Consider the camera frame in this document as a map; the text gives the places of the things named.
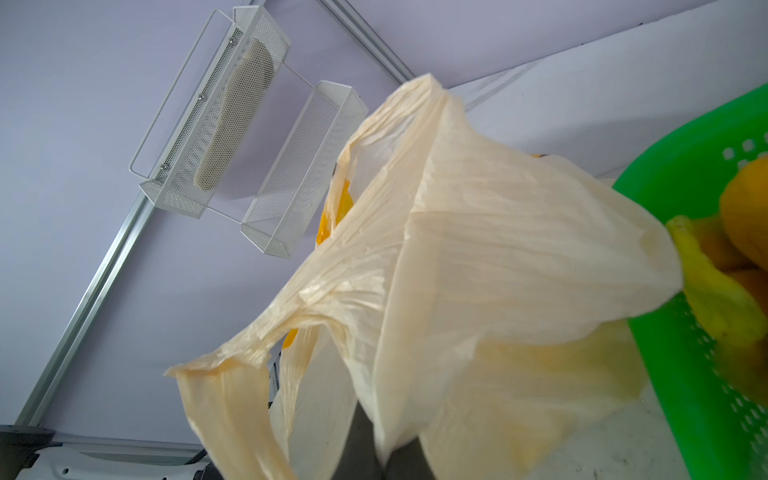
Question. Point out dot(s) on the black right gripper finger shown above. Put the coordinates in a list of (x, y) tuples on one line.
[(359, 460)]

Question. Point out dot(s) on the cream banana print plastic bag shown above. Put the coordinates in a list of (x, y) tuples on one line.
[(469, 295)]

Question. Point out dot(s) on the yellow fake orange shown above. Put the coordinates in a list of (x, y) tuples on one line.
[(743, 211)]

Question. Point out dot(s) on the green plastic fruit basket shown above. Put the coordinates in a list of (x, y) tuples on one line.
[(706, 349)]

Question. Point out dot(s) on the aluminium frame post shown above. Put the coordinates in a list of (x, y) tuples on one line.
[(41, 397)]

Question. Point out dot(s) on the white mesh wall shelf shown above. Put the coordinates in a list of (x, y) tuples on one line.
[(170, 184)]

